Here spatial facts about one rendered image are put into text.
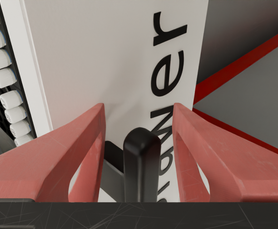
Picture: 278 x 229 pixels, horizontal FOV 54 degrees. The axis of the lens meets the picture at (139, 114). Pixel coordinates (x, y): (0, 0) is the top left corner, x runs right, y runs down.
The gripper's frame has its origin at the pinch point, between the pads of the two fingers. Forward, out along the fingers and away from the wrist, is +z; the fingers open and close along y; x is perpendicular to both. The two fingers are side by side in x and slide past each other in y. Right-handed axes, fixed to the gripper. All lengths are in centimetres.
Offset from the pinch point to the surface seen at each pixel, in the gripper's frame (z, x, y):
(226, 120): 19.3, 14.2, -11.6
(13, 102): 7.6, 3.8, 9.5
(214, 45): 37.1, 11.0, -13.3
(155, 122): 3.9, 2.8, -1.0
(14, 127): 7.6, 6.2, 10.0
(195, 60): 6.5, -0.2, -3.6
